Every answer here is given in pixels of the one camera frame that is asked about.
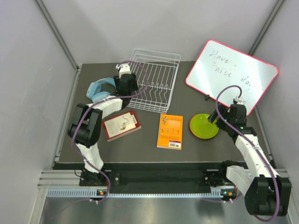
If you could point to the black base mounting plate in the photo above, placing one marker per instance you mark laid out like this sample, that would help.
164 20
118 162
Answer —
201 174

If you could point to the lime green plastic plate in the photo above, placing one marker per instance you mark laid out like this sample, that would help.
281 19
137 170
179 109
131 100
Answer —
202 117

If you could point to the red and white book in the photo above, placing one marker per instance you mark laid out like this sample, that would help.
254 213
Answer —
121 125

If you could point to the orange plastic plate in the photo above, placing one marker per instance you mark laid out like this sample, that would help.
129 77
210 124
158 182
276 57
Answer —
203 130

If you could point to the pink framed whiteboard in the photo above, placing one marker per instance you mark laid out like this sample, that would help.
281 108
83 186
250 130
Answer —
224 73

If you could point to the white wire dish rack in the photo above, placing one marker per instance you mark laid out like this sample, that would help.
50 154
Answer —
162 68

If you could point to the orange paperback book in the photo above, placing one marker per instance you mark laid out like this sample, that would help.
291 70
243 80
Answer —
170 133

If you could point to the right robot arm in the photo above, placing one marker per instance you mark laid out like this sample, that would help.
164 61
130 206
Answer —
265 192

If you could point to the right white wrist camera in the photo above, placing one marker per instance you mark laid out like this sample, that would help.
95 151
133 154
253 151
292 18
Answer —
238 101

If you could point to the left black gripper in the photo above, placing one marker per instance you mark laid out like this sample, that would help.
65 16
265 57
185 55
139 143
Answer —
134 85

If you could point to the grey slotted cable duct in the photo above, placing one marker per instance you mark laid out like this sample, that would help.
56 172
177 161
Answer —
95 193

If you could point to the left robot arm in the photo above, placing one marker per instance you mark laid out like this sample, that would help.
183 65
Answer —
86 127

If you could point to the light blue headphones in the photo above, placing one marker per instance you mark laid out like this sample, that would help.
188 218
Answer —
95 93

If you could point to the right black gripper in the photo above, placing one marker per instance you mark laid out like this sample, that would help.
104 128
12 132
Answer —
224 110

